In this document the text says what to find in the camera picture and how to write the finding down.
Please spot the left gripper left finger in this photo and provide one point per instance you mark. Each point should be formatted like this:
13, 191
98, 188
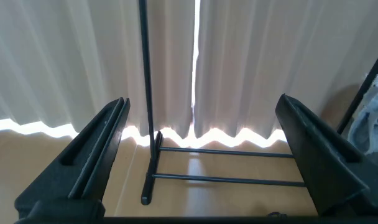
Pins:
67, 180

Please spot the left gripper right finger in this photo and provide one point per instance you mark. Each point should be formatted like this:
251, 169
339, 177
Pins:
329, 161

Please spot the black clothes rack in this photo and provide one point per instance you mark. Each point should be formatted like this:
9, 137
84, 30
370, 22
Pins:
146, 62

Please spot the pale grey shorts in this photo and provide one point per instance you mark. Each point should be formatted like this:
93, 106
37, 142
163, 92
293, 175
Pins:
372, 124

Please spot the beige curtain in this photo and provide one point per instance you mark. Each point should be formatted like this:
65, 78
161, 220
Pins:
67, 56

